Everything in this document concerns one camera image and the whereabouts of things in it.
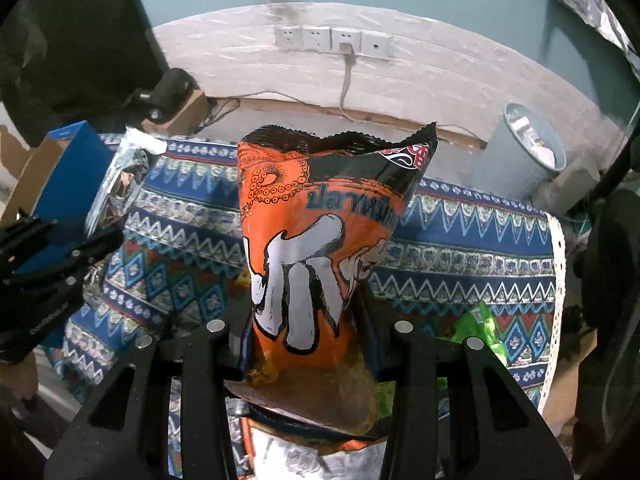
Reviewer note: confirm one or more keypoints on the green snack bag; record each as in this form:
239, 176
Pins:
475, 329

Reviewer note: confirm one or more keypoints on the person's left hand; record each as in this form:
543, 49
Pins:
21, 378

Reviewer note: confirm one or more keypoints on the patterned blue table cloth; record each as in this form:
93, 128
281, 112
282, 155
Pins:
459, 259

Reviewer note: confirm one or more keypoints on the silver foil curtain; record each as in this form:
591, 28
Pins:
598, 15

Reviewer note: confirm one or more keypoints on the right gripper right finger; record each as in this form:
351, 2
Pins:
457, 411

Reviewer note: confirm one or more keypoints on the silver foil snack pack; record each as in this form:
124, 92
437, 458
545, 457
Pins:
136, 155

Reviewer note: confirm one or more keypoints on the white orange snack bag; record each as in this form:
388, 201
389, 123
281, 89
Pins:
274, 457

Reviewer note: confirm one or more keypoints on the black hanging cloth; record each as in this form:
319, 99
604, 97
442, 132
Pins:
64, 61

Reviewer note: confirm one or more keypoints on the light blue waste bin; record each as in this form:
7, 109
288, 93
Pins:
522, 154

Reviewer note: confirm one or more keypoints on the white wall socket strip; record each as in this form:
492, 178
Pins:
338, 40

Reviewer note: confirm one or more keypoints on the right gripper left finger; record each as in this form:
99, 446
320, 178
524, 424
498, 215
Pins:
121, 432

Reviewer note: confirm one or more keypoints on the small cardboard box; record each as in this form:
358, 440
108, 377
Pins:
186, 121

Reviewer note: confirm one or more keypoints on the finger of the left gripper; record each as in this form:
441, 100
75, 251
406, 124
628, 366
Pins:
68, 262
25, 238

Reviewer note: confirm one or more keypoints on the blue cardboard box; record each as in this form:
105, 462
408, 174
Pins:
56, 181

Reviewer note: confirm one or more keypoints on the orange black chip bag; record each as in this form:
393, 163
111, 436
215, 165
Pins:
316, 216

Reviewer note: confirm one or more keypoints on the black camera on box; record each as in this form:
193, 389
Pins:
162, 103

